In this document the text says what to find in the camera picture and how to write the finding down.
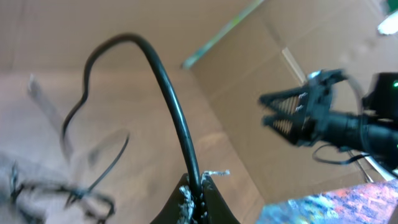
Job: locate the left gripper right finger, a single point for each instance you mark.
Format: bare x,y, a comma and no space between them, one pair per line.
214,209

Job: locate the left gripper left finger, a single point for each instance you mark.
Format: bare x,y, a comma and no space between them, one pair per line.
180,207

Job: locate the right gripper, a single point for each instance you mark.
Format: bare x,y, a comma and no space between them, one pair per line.
313,100

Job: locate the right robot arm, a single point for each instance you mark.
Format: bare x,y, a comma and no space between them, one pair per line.
303,116

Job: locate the cardboard box wall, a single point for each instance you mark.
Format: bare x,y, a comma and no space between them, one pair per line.
52,39

